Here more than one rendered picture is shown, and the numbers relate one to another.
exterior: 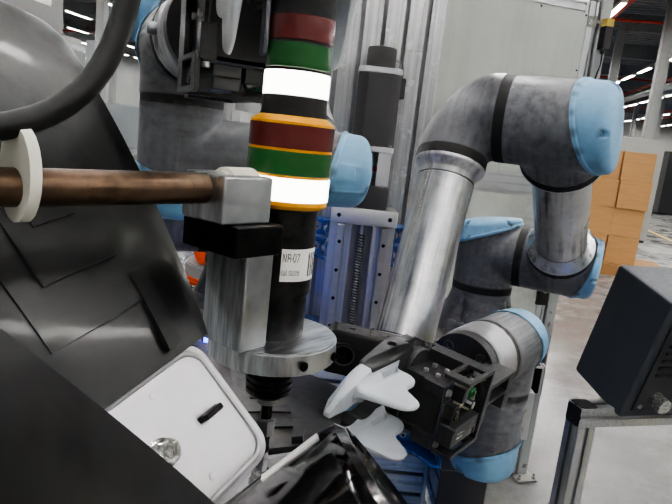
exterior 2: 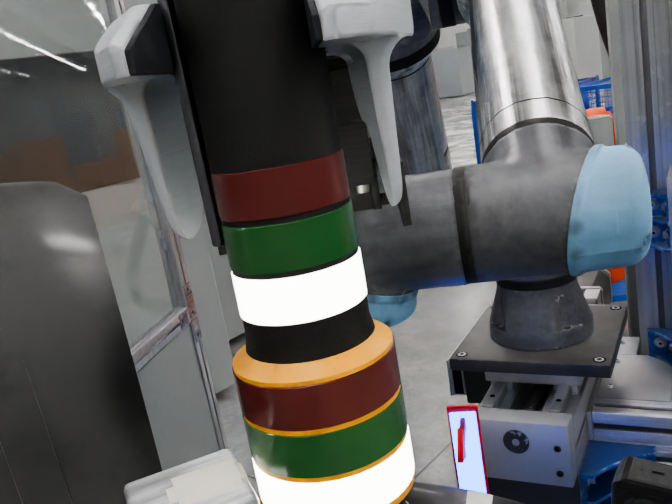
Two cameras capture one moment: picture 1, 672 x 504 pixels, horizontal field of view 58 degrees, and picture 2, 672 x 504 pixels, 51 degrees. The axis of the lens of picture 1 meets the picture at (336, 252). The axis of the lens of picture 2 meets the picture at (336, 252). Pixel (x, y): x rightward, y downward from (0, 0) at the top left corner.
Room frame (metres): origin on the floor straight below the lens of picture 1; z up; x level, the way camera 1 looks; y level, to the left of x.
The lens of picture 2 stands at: (0.17, -0.07, 1.46)
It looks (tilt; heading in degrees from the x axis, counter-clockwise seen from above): 14 degrees down; 31
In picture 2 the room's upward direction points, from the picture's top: 10 degrees counter-clockwise
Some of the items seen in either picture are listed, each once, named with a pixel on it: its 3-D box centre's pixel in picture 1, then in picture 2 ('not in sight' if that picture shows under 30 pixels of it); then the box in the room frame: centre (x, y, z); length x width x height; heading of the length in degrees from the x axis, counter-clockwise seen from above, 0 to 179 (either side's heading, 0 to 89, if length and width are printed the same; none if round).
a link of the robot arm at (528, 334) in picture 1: (502, 348); not in sight; (0.66, -0.20, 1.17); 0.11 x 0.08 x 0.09; 144
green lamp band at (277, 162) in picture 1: (289, 161); (325, 413); (0.32, 0.03, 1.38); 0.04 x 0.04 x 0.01
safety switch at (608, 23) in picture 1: (595, 48); not in sight; (2.44, -0.91, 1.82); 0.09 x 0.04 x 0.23; 107
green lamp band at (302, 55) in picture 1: (299, 58); (290, 232); (0.32, 0.03, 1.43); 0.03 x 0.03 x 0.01
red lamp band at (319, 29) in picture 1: (301, 31); (280, 182); (0.32, 0.03, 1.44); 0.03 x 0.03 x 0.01
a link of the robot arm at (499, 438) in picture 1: (474, 422); not in sight; (0.66, -0.18, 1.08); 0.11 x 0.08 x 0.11; 65
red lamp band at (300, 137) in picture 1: (291, 136); (316, 370); (0.32, 0.03, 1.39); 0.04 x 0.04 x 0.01
